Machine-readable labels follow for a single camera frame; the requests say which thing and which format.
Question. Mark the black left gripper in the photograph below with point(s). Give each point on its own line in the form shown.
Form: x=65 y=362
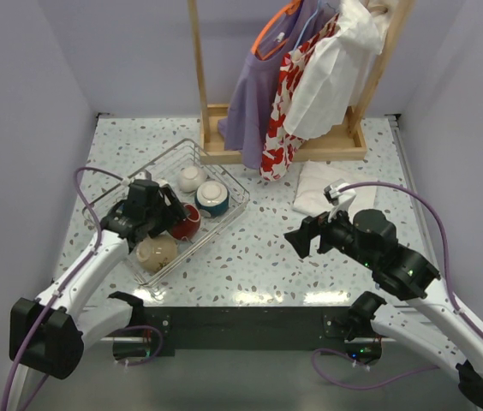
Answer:
x=161 y=212

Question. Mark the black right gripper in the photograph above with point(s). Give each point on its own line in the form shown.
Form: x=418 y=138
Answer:
x=310 y=227

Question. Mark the red bowl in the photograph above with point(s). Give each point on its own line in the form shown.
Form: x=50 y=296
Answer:
x=187 y=229

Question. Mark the beige bowl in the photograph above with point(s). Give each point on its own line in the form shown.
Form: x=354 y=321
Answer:
x=153 y=254

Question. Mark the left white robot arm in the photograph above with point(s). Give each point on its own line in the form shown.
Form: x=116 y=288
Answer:
x=51 y=332

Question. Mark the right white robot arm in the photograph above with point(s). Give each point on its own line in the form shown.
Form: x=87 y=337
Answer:
x=371 y=240

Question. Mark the teal and white bowl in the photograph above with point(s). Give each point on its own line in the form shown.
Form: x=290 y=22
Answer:
x=212 y=199

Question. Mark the red white floral garment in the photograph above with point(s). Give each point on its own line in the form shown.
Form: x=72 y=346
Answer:
x=280 y=146

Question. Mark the purple shirt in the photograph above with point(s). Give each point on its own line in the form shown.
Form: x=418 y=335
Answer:
x=246 y=122

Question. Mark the white hanging garment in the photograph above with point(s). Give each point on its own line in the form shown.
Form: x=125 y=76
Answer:
x=332 y=77

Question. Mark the orange hanger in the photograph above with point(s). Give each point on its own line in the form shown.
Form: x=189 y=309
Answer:
x=274 y=37

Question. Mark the blue hanger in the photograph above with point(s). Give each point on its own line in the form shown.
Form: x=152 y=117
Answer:
x=309 y=19

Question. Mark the wire dish rack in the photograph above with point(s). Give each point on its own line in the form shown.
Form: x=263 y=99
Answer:
x=168 y=165

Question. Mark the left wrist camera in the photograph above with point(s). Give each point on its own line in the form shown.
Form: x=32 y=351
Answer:
x=143 y=180

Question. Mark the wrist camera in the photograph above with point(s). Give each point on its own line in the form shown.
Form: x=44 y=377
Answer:
x=339 y=196
x=143 y=180

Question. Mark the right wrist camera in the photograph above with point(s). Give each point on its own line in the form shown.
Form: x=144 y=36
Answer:
x=339 y=196

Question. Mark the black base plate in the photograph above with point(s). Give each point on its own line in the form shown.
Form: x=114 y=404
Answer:
x=259 y=328

